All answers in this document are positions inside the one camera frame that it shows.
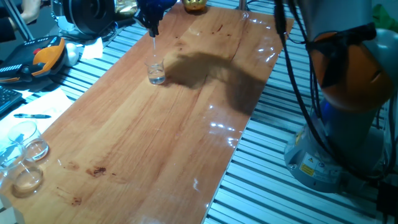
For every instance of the glass beaker with water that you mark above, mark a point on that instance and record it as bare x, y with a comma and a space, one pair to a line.
156, 76

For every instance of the clear glass stirring rod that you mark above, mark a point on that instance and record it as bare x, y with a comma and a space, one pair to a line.
154, 46

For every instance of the orange and black teach pendant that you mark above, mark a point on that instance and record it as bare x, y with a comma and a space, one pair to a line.
46, 57

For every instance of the grey metal tripod leg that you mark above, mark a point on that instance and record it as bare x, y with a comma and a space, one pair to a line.
18, 20

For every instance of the gold foil bag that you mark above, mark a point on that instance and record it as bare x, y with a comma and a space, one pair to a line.
126, 7

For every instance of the person forearm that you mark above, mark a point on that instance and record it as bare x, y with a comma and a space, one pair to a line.
7, 29

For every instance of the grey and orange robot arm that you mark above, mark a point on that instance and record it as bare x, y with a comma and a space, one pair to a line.
342, 18

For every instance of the black pen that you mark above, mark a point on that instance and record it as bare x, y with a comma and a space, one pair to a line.
31, 116

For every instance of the white rounded plastic object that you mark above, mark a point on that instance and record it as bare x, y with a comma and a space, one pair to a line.
72, 54

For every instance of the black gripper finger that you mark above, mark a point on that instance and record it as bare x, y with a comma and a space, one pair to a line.
156, 29
150, 29

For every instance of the empty glass beaker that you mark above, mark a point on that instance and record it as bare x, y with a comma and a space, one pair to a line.
35, 149
26, 179

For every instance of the white tissue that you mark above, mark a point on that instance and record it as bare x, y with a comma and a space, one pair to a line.
92, 49

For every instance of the person hand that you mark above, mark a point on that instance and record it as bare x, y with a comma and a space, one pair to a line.
31, 11

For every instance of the white paper sheets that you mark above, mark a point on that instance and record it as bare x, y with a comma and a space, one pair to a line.
46, 104

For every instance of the gold piggy bank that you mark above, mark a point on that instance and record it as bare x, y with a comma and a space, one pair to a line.
194, 4

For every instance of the glossy wooden board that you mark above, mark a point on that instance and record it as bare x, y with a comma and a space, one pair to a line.
124, 155

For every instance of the black computer keyboard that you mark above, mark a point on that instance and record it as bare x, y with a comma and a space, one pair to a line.
7, 98

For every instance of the black filament spool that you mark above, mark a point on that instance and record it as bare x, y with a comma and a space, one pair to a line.
88, 15

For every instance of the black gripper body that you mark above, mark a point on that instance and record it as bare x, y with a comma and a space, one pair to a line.
150, 12

